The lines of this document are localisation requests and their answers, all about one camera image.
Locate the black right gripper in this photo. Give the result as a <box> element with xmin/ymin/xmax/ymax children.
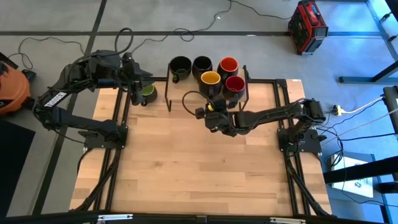
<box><xmin>204</xmin><ymin>94</ymin><xmax>241</xmax><ymax>138</ymax></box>

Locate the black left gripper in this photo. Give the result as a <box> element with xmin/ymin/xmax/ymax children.
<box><xmin>119</xmin><ymin>60</ymin><xmax>154</xmax><ymax>106</ymax></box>

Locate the black mug red interior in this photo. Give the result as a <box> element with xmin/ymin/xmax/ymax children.
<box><xmin>222</xmin><ymin>75</ymin><xmax>246</xmax><ymax>101</ymax></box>

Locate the black mug yellow interior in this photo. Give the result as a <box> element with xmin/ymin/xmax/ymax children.
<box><xmin>198</xmin><ymin>70</ymin><xmax>223</xmax><ymax>99</ymax></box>

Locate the black mug orange interior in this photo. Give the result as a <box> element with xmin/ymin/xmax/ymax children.
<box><xmin>216</xmin><ymin>57</ymin><xmax>240</xmax><ymax>82</ymax></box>

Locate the black mug dark green interior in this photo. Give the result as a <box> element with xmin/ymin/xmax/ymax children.
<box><xmin>169</xmin><ymin>55</ymin><xmax>193</xmax><ymax>84</ymax></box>

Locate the red black tool box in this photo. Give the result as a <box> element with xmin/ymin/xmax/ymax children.
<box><xmin>287</xmin><ymin>0</ymin><xmax>330</xmax><ymax>56</ymax></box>

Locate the orange shop vacuum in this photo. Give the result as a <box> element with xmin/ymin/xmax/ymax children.
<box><xmin>0</xmin><ymin>60</ymin><xmax>32</xmax><ymax>118</ymax></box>

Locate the black metal stand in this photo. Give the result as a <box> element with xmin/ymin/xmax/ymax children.
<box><xmin>338</xmin><ymin>0</ymin><xmax>398</xmax><ymax>84</ymax></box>

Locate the black floor mat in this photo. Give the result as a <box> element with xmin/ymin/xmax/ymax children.
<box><xmin>0</xmin><ymin>119</ymin><xmax>37</xmax><ymax>218</ymax></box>

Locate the white printed box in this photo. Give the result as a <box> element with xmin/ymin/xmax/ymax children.
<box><xmin>331</xmin><ymin>152</ymin><xmax>374</xmax><ymax>199</ymax></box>

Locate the black metal beam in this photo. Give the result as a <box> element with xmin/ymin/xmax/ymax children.
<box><xmin>323</xmin><ymin>155</ymin><xmax>398</xmax><ymax>184</ymax></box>

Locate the grey device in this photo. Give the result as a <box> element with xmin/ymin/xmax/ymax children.
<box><xmin>382</xmin><ymin>85</ymin><xmax>398</xmax><ymax>133</ymax></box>

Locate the wooden shelf with black frame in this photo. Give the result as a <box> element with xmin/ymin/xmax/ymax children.
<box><xmin>164</xmin><ymin>63</ymin><xmax>251</xmax><ymax>113</ymax></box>

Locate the black aluminium table frame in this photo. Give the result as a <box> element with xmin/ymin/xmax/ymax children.
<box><xmin>70</xmin><ymin>77</ymin><xmax>333</xmax><ymax>218</ymax></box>

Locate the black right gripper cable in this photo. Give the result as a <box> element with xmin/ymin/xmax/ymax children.
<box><xmin>182</xmin><ymin>90</ymin><xmax>215</xmax><ymax>118</ymax></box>

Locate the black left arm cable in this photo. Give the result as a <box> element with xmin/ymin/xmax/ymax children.
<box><xmin>114</xmin><ymin>27</ymin><xmax>135</xmax><ymax>58</ymax></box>

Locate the black floor cable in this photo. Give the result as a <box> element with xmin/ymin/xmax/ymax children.
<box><xmin>231</xmin><ymin>0</ymin><xmax>293</xmax><ymax>21</ymax></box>
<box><xmin>7</xmin><ymin>36</ymin><xmax>85</xmax><ymax>71</ymax></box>
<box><xmin>130</xmin><ymin>0</ymin><xmax>233</xmax><ymax>54</ymax></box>

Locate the black camera rig beam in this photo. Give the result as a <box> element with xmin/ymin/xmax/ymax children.
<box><xmin>0</xmin><ymin>210</ymin><xmax>398</xmax><ymax>224</ymax></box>

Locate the silver bracket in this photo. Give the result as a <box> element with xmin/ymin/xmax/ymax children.
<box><xmin>98</xmin><ymin>213</ymin><xmax>134</xmax><ymax>222</ymax></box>
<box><xmin>269</xmin><ymin>217</ymin><xmax>307</xmax><ymax>224</ymax></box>

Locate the white cable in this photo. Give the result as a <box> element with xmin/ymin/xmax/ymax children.
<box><xmin>341</xmin><ymin>96</ymin><xmax>386</xmax><ymax>114</ymax></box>

